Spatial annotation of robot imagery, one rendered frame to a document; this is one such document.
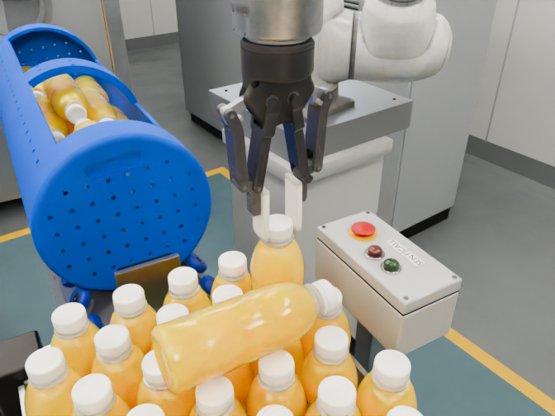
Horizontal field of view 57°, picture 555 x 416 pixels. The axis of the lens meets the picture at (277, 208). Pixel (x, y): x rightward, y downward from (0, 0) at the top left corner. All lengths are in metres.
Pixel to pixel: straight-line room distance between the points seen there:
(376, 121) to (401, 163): 1.10
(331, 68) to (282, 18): 0.72
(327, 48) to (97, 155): 0.61
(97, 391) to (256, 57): 0.37
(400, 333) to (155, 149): 0.44
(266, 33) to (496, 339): 1.95
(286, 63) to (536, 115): 2.99
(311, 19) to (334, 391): 0.36
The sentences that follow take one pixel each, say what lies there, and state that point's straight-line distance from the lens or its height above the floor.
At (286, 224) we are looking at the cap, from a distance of 0.62.
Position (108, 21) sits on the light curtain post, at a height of 1.11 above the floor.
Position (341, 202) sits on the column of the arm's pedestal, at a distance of 1.31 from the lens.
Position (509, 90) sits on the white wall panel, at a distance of 3.50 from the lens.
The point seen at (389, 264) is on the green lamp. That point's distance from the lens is 0.70.
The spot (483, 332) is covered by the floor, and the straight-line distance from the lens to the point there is 2.31.
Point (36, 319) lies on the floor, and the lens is 2.42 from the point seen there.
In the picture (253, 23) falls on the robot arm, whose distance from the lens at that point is 0.50.
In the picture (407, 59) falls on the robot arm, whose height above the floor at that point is 1.23.
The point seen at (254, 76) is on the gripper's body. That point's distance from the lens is 0.52.
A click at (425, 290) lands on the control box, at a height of 1.10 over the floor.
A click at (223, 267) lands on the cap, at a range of 0.70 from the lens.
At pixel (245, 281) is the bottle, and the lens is 0.72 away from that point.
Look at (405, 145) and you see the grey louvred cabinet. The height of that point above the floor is 0.57.
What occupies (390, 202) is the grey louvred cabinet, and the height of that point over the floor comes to 0.28.
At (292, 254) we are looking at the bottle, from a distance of 0.63.
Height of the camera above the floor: 1.53
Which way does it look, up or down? 32 degrees down
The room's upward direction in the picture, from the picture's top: straight up
